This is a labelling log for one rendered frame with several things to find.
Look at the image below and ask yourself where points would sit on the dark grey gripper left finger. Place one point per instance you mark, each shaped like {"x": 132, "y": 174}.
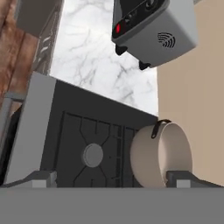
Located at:
{"x": 43, "y": 178}

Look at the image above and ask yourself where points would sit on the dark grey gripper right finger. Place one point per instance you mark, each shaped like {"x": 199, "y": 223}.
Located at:
{"x": 182, "y": 178}

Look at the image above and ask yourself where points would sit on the black and grey stove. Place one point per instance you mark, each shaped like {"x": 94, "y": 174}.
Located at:
{"x": 87, "y": 140}

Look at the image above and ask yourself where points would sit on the grey cupboard run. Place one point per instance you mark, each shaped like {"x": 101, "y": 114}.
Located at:
{"x": 39, "y": 32}

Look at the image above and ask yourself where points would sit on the grey toaster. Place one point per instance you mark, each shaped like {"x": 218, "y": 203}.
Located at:
{"x": 154, "y": 32}

